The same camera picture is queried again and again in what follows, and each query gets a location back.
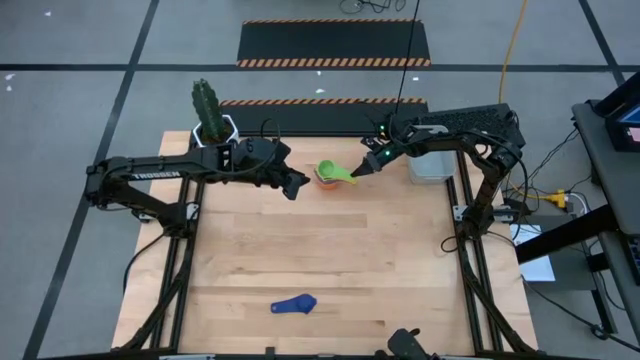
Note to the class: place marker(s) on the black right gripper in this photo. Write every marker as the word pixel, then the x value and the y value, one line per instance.
pixel 395 145

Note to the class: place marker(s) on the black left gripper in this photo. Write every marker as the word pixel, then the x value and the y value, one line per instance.
pixel 272 167

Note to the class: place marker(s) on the orange measuring cup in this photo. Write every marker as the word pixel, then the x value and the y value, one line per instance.
pixel 327 186

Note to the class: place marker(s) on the green measuring cup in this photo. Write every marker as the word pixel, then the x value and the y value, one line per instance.
pixel 327 170

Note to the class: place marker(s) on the navy blue measuring cup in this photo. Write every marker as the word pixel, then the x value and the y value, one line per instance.
pixel 302 304

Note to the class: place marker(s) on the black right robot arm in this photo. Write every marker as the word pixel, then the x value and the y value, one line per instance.
pixel 492 165

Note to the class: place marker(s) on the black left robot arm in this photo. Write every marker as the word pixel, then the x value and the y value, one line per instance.
pixel 150 170

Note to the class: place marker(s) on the grey plastic basket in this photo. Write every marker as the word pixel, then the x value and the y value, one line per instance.
pixel 432 170

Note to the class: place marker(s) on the black hazard-striped floor mat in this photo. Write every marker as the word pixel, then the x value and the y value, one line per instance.
pixel 320 117
pixel 330 42

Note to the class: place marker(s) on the black perforated computer case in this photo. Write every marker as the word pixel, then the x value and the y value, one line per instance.
pixel 465 117

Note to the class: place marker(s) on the green cactus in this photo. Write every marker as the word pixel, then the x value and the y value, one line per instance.
pixel 207 110

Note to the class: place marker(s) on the yellow power plug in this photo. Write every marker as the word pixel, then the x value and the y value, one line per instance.
pixel 559 199

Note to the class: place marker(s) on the white paper sheet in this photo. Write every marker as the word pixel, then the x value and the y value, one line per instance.
pixel 540 270

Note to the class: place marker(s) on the black desk crossbar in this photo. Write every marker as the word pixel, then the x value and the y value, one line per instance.
pixel 565 235

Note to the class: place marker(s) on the grey side desk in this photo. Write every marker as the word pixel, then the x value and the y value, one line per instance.
pixel 615 185

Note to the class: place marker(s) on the black laptop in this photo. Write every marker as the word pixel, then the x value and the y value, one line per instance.
pixel 622 135

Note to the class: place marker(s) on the black keyboard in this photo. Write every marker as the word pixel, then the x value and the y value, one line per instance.
pixel 635 260

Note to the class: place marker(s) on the black aluminium table frame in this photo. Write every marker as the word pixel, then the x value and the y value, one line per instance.
pixel 175 320

